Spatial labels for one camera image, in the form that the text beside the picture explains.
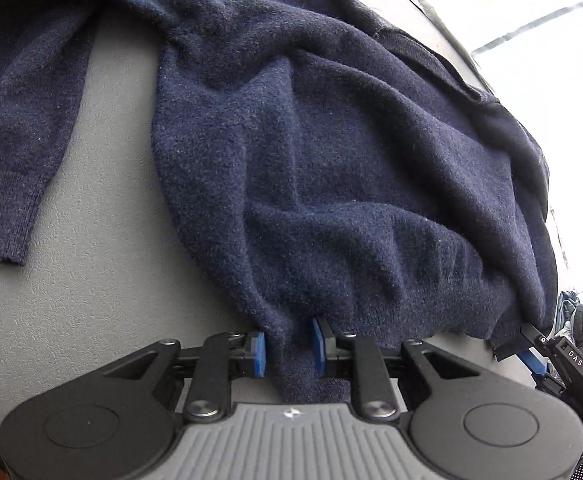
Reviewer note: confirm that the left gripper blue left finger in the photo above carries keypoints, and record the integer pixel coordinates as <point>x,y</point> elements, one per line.
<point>248,357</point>

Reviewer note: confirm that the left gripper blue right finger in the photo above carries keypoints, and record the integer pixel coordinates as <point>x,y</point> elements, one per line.
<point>333,352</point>

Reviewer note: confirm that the navy blue knit sweater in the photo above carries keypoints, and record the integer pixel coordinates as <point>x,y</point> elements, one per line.
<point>314,159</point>

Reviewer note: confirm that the grey shorts on pile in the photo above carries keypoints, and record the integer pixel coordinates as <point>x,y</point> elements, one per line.
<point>567,304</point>

